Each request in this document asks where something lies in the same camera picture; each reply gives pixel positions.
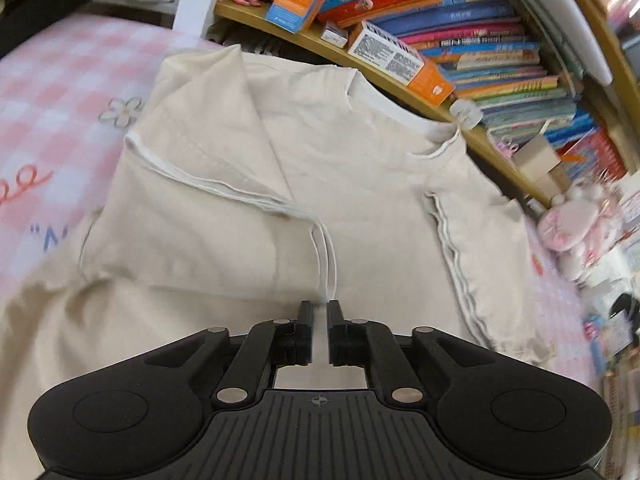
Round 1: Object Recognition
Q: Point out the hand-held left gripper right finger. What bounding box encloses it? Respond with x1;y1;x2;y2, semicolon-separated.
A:
327;299;493;406

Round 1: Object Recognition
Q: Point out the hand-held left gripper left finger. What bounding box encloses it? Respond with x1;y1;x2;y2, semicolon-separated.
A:
145;300;316;408

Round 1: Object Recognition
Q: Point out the cream t-shirt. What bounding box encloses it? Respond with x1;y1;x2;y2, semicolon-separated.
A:
0;45;556;480

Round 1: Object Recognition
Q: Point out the small white charger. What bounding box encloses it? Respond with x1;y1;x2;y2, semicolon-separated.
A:
449;100;483;128

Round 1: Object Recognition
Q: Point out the beige pen holder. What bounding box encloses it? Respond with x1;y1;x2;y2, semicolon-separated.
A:
512;137;568;196

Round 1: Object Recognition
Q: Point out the pink plush rabbit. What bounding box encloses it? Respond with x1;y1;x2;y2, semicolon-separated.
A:
537;182;626;281

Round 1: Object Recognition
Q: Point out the long white and orange box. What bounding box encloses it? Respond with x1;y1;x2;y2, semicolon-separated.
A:
346;20;456;108

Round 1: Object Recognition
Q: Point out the small white box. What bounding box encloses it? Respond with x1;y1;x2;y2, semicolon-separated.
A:
319;22;349;47

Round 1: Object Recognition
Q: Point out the row of colourful books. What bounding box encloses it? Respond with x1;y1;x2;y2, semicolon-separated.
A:
220;0;631;181

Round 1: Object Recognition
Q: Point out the white and wooden bookshelf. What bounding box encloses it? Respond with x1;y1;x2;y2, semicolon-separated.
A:
172;0;640;211

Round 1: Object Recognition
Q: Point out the pink checked cartoon desk mat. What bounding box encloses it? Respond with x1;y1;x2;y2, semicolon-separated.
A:
0;12;608;391

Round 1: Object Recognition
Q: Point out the white tablet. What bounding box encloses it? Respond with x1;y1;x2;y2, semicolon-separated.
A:
487;0;613;86

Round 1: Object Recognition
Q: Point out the black box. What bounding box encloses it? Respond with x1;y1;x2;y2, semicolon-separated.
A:
0;0;96;58

